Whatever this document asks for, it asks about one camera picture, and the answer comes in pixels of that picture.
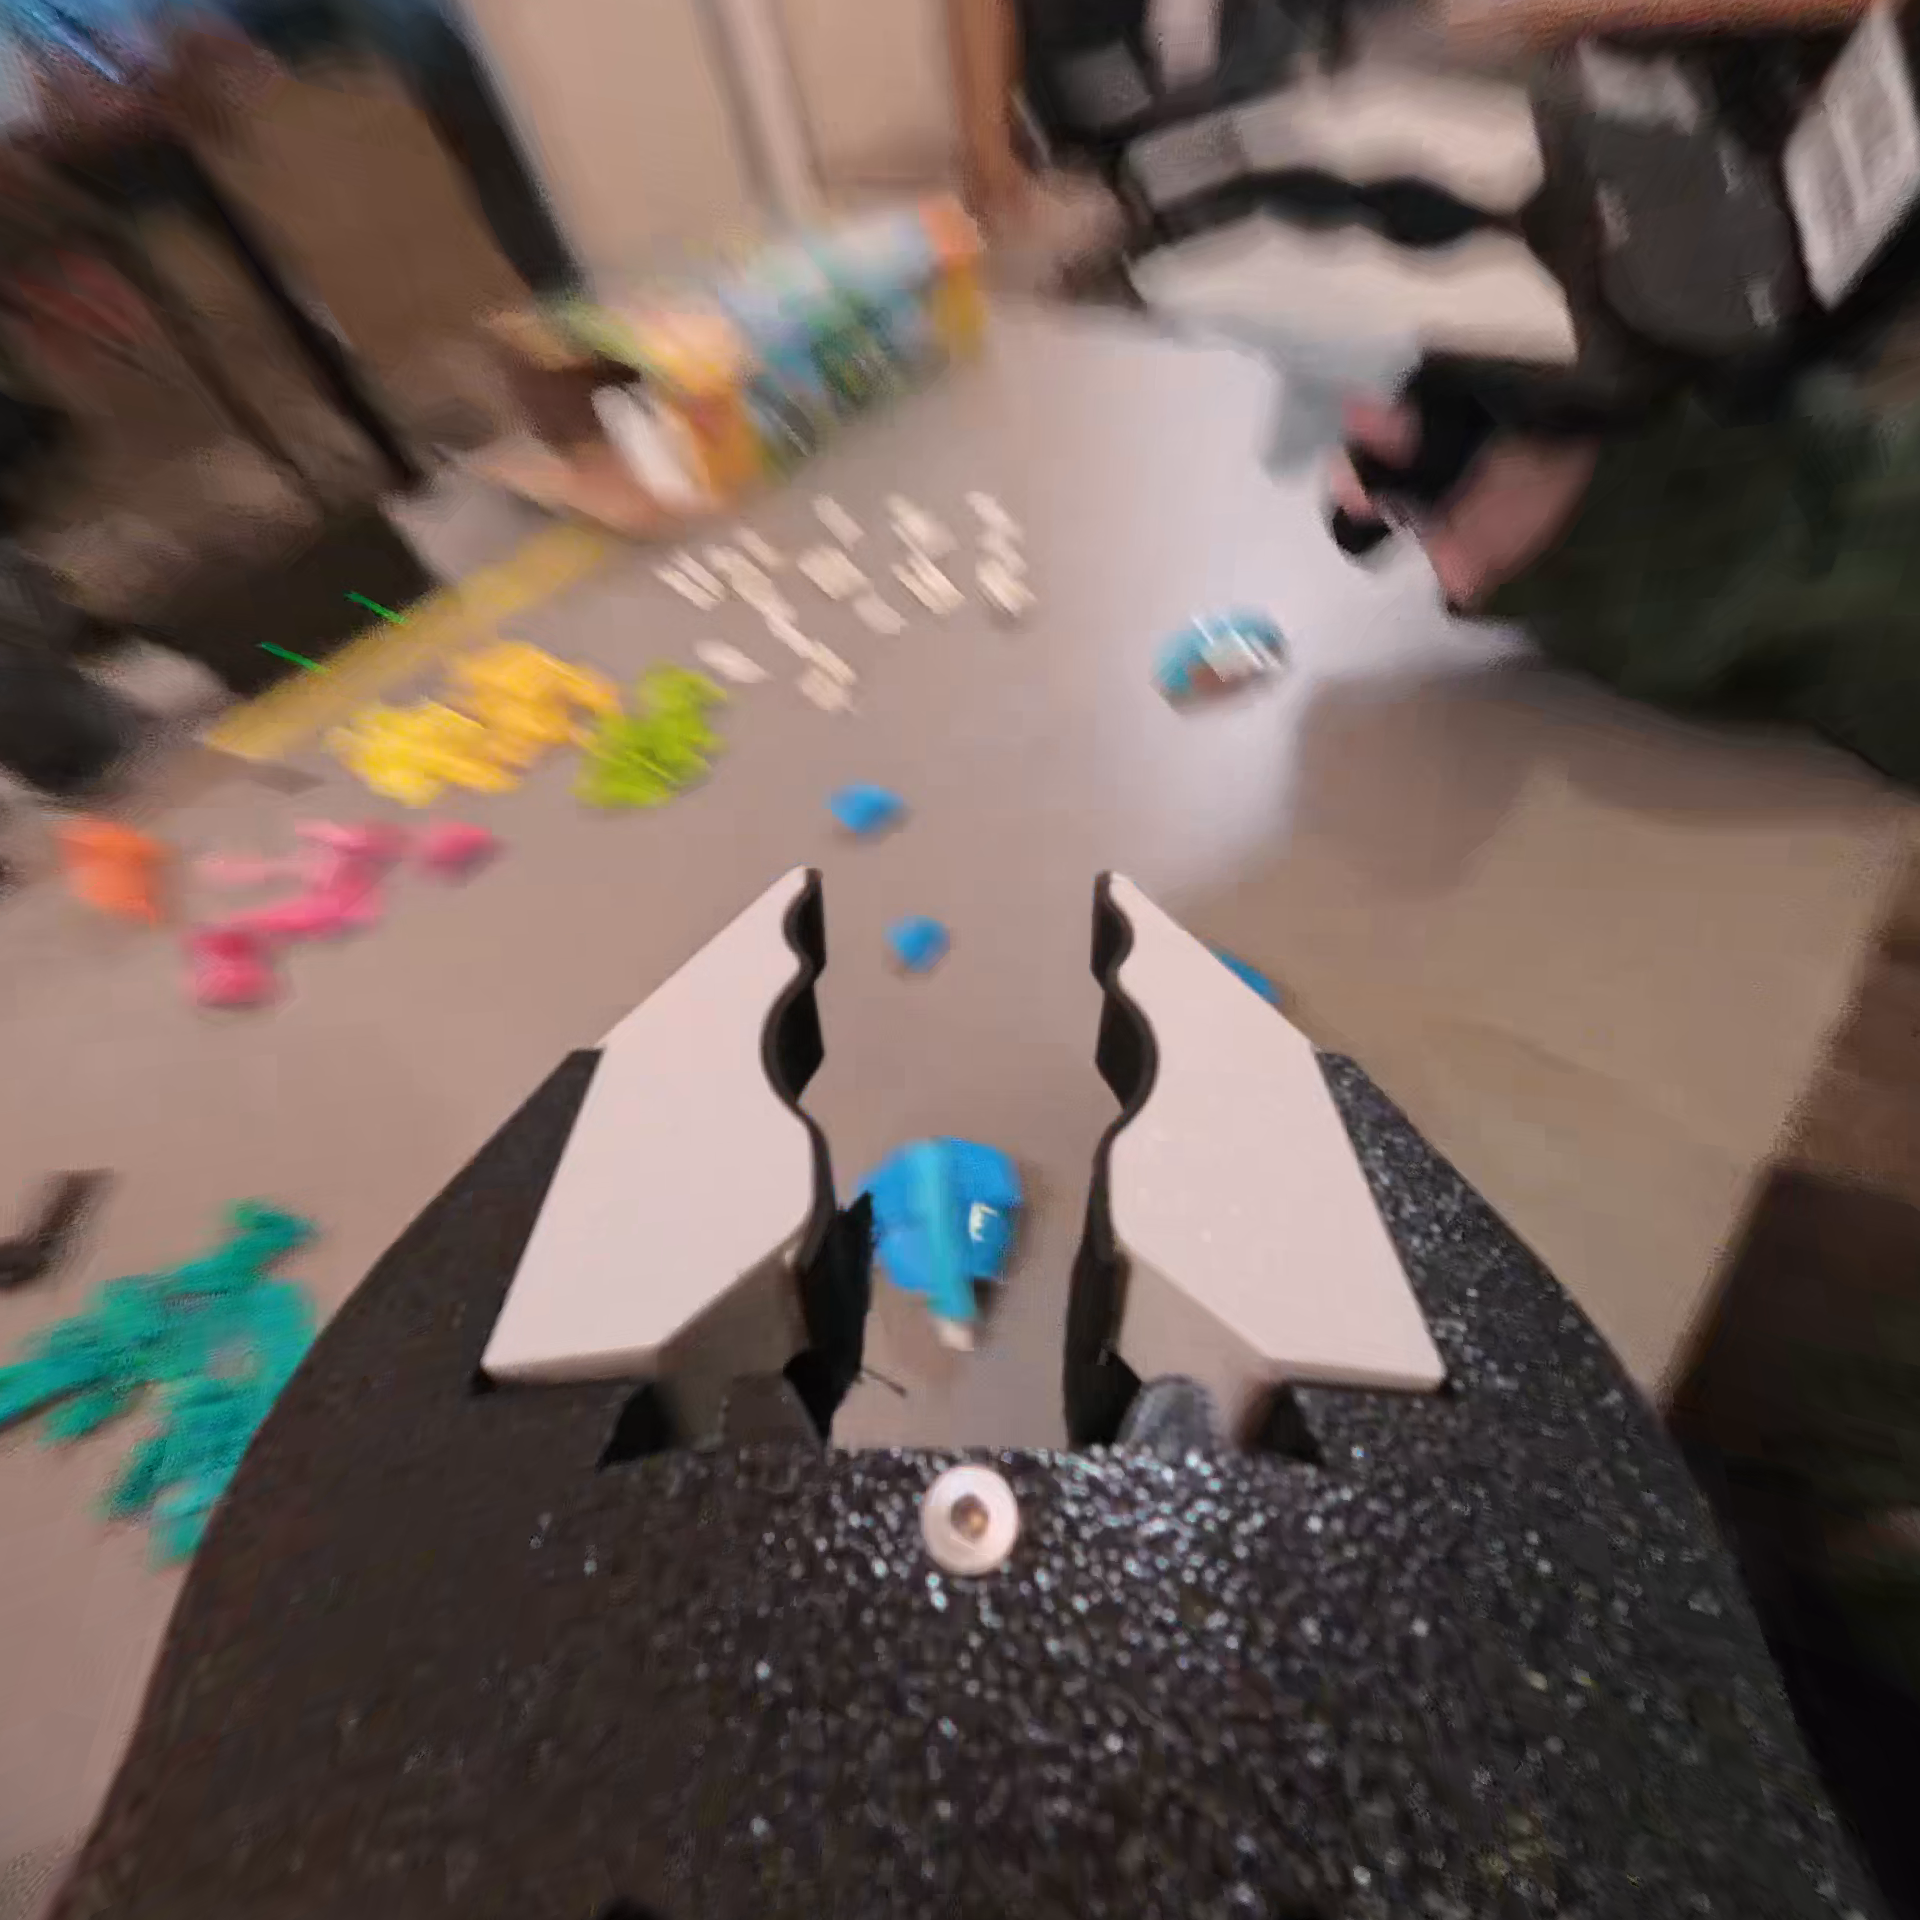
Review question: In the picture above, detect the blue teal striped lego assembly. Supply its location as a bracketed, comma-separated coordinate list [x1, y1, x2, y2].
[1153, 607, 1291, 706]

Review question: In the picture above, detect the black lego piece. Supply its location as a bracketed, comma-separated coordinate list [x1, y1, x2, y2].
[0, 1169, 113, 1292]

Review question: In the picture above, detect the large blue lego assembly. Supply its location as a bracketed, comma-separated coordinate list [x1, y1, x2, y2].
[854, 1135, 1032, 1356]

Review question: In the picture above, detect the pile of white lego pieces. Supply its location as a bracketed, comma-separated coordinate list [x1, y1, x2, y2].
[651, 489, 1041, 716]

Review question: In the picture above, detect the dark brown furniture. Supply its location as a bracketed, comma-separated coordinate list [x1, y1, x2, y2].
[0, 29, 579, 797]

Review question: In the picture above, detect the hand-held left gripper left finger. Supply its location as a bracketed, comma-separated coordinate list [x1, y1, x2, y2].
[480, 867, 838, 1449]

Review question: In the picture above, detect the pile of yellow lego pieces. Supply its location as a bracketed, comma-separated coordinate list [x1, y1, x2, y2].
[328, 643, 619, 810]

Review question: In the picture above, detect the black office chair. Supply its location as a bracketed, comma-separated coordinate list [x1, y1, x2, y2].
[1018, 0, 1203, 169]

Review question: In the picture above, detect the person's green sleeved right forearm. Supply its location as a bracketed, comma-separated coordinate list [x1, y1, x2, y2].
[1478, 374, 1920, 789]

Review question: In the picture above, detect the orange lego piece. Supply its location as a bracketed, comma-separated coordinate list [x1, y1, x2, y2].
[58, 818, 169, 924]

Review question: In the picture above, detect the pile of pink lego pieces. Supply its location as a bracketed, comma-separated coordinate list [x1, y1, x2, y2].
[183, 817, 502, 1011]

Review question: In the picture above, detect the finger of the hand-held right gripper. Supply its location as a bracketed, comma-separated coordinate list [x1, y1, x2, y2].
[1122, 71, 1555, 212]
[1126, 221, 1581, 369]

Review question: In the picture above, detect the person's right hand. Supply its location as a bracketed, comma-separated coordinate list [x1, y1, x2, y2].
[1328, 403, 1601, 607]

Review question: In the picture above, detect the pile of lime lego pieces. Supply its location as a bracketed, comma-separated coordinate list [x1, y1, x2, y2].
[575, 662, 731, 814]

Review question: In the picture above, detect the long yellow lego plate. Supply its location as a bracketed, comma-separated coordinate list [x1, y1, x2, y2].
[209, 525, 609, 763]

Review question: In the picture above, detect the colourful lego box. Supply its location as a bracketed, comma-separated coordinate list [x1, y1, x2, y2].
[487, 198, 995, 539]

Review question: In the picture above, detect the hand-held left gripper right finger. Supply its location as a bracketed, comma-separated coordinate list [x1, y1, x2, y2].
[1065, 873, 1450, 1445]

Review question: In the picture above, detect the pile of teal lego pieces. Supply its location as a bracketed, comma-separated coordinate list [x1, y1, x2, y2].
[0, 1197, 328, 1565]

